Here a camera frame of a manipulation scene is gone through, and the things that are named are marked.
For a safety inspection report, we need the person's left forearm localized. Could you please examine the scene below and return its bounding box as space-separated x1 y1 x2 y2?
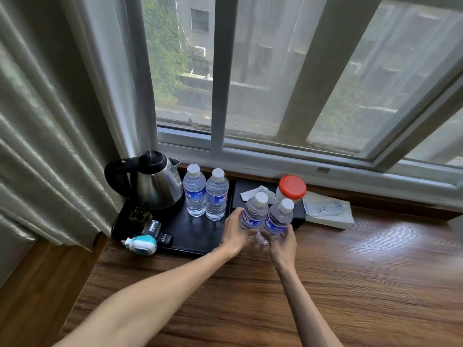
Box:
52 245 235 347

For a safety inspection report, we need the sheer white curtain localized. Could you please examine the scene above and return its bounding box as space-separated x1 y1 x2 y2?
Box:
60 0 158 159

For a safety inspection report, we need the person's right hand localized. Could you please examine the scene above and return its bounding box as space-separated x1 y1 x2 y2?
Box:
258 225 298 270

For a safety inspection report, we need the black serving tray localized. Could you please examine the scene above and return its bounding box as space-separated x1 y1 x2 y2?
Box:
111 189 234 257

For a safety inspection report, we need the person's left hand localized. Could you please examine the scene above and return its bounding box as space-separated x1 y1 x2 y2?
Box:
221 207 258 254

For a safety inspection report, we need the red lid plastic jar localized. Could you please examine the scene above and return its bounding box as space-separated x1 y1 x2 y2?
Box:
276 175 307 204

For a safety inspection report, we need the white packaged item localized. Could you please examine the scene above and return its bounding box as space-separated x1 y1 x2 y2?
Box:
302 191 355 230

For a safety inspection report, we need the white paper sachet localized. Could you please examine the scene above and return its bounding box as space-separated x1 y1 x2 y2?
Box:
240 186 280 206

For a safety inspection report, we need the small clear glass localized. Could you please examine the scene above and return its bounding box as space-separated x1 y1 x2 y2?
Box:
142 220 162 238

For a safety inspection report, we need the white window frame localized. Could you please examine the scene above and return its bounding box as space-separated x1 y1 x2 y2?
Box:
125 0 463 210

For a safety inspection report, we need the white teal plug-in device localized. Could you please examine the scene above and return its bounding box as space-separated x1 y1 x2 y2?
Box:
121 235 157 255

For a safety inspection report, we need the stainless steel electric kettle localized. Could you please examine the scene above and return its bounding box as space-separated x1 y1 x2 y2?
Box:
104 150 184 210

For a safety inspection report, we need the person's right forearm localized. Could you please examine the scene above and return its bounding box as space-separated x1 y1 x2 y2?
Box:
274 263 343 347

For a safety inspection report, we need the black box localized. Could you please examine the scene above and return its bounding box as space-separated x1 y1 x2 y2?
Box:
231 178 307 229

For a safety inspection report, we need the grey green curtain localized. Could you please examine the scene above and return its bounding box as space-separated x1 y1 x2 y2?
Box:
0 0 125 251

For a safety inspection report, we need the clear plastic water bottle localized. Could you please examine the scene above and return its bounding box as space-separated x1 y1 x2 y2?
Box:
183 164 207 217
239 192 269 232
256 199 295 245
205 168 229 221

